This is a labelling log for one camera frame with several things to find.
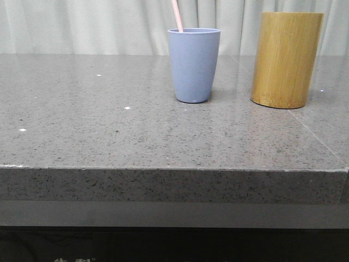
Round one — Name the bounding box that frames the blue plastic cup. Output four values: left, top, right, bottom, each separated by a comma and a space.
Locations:
168, 28, 221, 103

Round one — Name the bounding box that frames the bamboo cylindrical holder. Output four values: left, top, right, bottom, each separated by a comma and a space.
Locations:
251, 11, 324, 109

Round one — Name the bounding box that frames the white curtain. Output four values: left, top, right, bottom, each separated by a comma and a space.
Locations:
1, 1, 348, 56

